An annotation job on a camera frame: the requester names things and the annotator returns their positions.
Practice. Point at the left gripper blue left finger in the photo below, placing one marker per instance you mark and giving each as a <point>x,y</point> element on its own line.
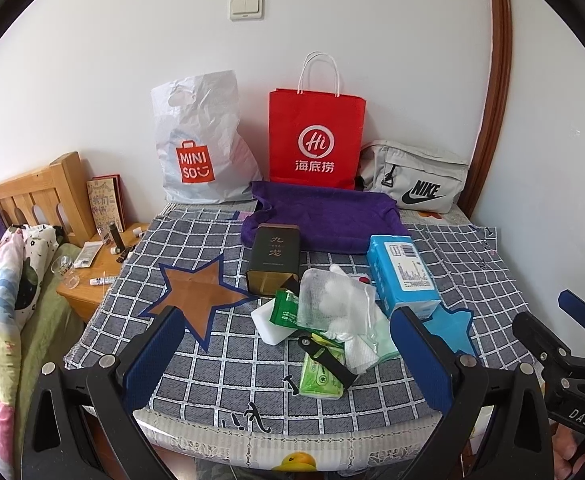
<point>147,355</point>

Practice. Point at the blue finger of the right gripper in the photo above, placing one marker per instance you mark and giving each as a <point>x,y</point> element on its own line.
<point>573,305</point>

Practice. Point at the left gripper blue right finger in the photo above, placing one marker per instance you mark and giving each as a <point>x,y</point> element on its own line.
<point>427,357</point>

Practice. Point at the mint green cloth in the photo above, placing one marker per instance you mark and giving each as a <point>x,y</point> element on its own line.
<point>379,340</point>

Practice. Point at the white paper towel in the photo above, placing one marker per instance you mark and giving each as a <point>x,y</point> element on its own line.
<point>360,353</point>

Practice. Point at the green tissue pack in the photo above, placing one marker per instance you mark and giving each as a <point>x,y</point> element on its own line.
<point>317,382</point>

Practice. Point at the translucent white pouch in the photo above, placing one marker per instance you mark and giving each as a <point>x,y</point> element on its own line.
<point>312,287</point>

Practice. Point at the white sponge block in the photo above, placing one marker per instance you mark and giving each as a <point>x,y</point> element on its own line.
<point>269,332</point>

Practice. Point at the green sachet packet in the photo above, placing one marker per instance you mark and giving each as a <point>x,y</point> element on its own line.
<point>290,311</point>

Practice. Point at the white glove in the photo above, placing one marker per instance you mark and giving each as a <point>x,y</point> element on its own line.
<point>350,306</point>

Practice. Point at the person right hand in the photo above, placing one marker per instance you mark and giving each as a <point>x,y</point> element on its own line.
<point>564,448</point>

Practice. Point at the blue star marker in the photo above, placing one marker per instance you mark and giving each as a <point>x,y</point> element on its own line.
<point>453,326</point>

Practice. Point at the blue tissue pack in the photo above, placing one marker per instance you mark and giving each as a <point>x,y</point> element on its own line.
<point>401,277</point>

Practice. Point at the brown star marker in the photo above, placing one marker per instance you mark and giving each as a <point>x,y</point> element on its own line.
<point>198,294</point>

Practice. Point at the wooden nightstand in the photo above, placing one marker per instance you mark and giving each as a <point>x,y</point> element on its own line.
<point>85,298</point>

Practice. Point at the grey checkered blanket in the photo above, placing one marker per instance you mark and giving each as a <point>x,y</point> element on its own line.
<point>337,371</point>

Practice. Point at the colourful bedding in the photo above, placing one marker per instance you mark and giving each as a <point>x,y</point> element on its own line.
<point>36,324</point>

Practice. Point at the clear glass cup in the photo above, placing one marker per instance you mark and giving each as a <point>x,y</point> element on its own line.
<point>63,268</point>

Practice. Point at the white tube on nightstand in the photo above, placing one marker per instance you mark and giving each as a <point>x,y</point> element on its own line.
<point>87,255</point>

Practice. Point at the dark green tea tin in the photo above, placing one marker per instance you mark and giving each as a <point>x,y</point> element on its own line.
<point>274,258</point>

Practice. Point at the brown book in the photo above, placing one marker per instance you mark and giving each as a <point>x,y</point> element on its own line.
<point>105,197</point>

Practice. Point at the purple towel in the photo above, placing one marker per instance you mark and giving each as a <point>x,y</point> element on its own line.
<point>329,219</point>

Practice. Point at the grey Nike waist bag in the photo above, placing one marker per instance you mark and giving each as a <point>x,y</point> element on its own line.
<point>423,179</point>

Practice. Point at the wooden headboard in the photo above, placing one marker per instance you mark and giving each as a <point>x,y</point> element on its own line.
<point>55,194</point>

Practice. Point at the white Miniso plastic bag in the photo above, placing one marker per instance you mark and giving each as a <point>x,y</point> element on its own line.
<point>203,158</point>

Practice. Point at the red Haidilao paper bag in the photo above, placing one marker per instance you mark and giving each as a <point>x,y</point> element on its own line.
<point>314,138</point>

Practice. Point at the brown wooden door frame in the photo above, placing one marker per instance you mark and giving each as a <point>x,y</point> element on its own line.
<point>494,105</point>

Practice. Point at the white light switch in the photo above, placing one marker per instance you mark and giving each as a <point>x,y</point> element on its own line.
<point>245,10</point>

